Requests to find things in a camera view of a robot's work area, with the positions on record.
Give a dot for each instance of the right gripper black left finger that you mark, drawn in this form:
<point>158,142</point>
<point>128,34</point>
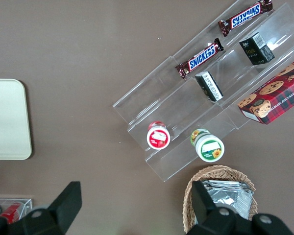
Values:
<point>61,208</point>

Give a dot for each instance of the clear acrylic bottle rack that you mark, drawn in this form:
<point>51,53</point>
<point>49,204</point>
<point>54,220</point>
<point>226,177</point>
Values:
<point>27,204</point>

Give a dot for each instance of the green lid snack cup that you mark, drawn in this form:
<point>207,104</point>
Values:
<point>209,148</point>

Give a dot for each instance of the light tan wicker basket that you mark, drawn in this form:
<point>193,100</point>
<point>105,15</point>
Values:
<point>188,195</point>

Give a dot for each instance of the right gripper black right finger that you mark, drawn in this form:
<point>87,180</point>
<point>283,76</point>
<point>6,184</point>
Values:
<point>207,213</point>

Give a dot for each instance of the Snickers chocolate bar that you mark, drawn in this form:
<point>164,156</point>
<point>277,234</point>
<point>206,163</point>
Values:
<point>201,58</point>
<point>245,17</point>

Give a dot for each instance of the small black carton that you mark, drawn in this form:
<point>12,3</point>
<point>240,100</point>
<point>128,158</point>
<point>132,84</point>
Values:
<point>209,85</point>
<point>257,50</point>

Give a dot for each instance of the red tartan cookie box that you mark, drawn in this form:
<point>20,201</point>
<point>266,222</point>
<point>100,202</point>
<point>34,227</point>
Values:
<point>276,98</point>

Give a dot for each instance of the clear acrylic tiered display stand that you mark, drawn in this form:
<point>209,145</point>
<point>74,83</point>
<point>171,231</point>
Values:
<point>176,115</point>

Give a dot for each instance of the stack of foil trays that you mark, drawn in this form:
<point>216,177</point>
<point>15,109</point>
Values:
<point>232,198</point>

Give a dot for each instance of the beige rectangular serving tray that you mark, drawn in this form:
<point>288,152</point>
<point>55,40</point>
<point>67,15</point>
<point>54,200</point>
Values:
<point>7,120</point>

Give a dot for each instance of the red lid snack cup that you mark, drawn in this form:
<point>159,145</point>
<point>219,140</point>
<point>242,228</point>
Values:
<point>158,138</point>

